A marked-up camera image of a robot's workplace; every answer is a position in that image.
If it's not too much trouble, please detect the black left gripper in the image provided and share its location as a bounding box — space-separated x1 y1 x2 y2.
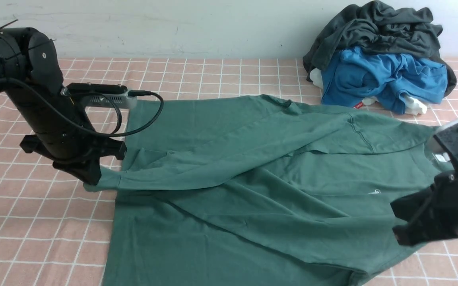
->
20 134 127 186

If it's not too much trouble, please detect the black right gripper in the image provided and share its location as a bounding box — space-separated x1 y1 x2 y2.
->
390 153 458 247

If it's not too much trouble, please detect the green long-sleeve shirt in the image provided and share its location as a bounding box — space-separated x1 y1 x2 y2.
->
85 95 452 286

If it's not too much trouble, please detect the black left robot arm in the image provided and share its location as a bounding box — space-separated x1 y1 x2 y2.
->
0 28 128 186

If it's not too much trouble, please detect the pink checkered tablecloth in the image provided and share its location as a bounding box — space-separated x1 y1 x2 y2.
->
0 57 458 286

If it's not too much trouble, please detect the blue crumpled garment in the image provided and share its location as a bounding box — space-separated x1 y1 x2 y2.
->
321 46 448 114

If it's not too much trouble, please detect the dark grey crumpled garment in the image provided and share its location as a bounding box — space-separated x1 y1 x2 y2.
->
303 0 457 98

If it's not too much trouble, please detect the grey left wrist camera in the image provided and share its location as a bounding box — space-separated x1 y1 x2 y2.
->
60 83 138 109

